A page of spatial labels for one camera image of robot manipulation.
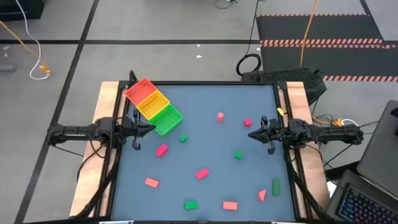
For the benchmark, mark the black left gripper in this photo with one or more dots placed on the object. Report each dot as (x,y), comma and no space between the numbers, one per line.
(129,129)

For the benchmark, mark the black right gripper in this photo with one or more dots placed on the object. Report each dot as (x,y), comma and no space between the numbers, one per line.
(278,130)

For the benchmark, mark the small red block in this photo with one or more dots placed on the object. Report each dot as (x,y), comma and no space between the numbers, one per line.
(247,122)

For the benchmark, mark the red rectangular block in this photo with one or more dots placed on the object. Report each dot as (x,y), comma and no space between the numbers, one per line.
(202,174)
(161,150)

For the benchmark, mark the green cube block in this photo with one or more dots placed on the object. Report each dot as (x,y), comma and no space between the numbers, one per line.
(183,138)
(238,155)

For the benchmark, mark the pink cylinder block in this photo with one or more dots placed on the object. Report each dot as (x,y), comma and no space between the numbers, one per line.
(220,117)

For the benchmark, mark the long green block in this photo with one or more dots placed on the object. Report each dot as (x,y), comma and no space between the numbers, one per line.
(275,187)

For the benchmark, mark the orange rectangular block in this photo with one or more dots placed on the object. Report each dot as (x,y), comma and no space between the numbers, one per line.
(151,182)
(230,205)

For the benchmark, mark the orange triangular block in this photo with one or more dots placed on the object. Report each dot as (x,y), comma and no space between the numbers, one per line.
(262,195)

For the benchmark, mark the green rectangular block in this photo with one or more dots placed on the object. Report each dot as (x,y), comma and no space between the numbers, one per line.
(191,204)

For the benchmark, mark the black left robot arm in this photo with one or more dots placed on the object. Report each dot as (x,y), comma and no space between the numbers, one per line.
(74,134)

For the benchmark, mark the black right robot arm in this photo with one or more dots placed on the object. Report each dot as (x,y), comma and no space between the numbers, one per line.
(335,133)

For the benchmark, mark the green plastic basket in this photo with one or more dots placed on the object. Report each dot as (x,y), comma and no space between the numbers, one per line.
(166,119)

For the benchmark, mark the yellow plastic basket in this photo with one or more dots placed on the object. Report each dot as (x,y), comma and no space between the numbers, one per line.
(153,105)

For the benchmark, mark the yellow tag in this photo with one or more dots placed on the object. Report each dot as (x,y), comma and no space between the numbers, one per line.
(280,111)

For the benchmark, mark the wooden table side board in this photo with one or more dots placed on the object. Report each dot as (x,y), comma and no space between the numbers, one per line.
(102,102)
(297,99)

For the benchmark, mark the black keyboard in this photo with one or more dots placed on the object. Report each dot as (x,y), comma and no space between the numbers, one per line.
(295,77)

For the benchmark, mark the yellow power plug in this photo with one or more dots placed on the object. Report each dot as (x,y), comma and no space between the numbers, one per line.
(337,122)

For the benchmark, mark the laptop with backlit keyboard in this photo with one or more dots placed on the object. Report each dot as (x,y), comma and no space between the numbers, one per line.
(382,149)

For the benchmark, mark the black hazard-striped floor mat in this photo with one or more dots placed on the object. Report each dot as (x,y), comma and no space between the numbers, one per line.
(326,28)

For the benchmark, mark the black box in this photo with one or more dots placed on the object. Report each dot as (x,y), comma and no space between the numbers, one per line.
(18,9)

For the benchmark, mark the black table frame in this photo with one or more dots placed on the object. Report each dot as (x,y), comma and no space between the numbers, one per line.
(202,83)

